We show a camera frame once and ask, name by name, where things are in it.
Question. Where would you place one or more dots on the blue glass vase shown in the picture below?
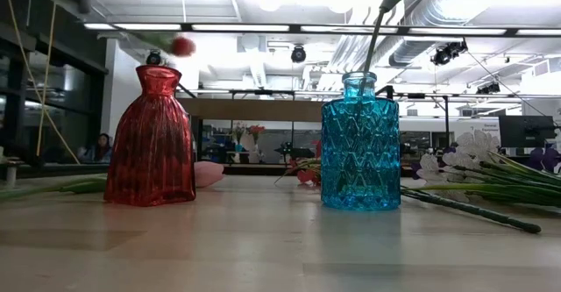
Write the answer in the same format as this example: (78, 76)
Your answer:
(359, 151)

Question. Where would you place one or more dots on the pink tulip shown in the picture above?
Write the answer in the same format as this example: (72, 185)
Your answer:
(208, 173)

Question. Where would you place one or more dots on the red glass vase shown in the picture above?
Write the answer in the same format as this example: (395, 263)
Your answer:
(151, 151)

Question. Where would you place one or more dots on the red tulip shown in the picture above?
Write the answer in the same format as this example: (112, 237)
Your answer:
(183, 46)

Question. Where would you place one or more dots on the white flower bunch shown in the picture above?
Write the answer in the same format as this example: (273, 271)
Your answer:
(475, 145)

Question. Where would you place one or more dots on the red flower bunch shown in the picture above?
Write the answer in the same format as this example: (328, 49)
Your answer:
(482, 213)

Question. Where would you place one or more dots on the yellow tulip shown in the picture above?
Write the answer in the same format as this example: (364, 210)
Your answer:
(44, 192)

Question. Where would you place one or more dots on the vase with red flowers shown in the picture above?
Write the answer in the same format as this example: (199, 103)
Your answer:
(255, 134)

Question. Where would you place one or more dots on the wooden shelf with black legs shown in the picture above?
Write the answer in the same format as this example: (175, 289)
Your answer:
(250, 110)

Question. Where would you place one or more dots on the vase with pink flowers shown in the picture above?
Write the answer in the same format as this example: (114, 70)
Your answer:
(239, 134)

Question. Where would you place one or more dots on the small black desk device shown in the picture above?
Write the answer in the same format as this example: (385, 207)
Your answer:
(298, 152)

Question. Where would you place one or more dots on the black ceiling spotlight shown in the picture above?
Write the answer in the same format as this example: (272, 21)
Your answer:
(153, 58)
(298, 54)

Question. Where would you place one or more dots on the black LED light bar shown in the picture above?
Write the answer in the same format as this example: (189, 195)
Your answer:
(293, 29)

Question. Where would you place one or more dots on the person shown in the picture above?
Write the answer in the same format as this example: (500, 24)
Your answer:
(103, 149)

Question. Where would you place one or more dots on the black track light cluster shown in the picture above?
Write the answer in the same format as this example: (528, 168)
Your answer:
(488, 88)
(447, 53)

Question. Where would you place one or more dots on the dark computer monitor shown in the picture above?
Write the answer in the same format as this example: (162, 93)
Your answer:
(526, 130)

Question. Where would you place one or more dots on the small grey post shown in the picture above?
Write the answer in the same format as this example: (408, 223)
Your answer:
(12, 173)

